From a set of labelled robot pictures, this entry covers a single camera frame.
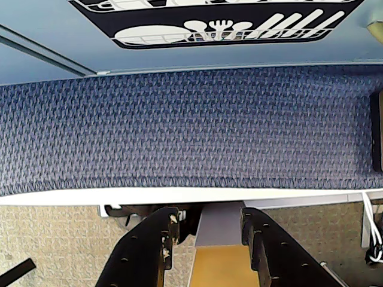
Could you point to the black white dishes decal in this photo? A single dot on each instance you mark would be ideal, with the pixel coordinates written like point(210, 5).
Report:
point(221, 24)

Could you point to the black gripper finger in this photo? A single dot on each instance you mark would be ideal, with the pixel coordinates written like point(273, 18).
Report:
point(284, 257)
point(140, 254)

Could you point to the black flat strip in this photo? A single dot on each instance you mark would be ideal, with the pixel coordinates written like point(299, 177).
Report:
point(16, 273)

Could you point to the grey and yellow post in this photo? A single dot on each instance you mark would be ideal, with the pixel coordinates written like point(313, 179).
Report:
point(220, 257)

